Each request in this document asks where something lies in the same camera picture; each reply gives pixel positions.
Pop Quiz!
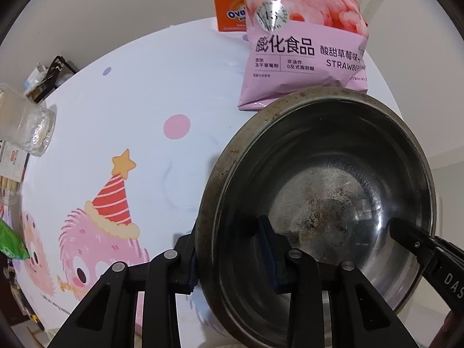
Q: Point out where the orange Ovaltine box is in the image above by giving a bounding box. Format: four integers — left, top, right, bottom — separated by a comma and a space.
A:
214, 0, 246, 32

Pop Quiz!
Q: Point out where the black rack with clutter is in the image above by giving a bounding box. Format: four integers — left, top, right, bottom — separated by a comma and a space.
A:
23, 55, 79, 104

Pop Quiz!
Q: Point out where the biscuit package clear tray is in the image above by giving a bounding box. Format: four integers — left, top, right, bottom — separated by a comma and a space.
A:
1, 83, 56, 189

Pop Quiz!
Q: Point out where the pink strawberry snack bag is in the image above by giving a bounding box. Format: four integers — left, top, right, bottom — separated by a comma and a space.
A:
238, 0, 369, 111

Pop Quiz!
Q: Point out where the large steel bowl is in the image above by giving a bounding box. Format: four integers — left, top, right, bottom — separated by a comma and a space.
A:
195, 87, 436, 347

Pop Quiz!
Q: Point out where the cartoon printed tablecloth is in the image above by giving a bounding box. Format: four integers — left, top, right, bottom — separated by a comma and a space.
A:
14, 15, 404, 348

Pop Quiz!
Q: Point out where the green chips bag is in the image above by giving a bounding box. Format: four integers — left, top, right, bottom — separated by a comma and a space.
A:
0, 220, 29, 260

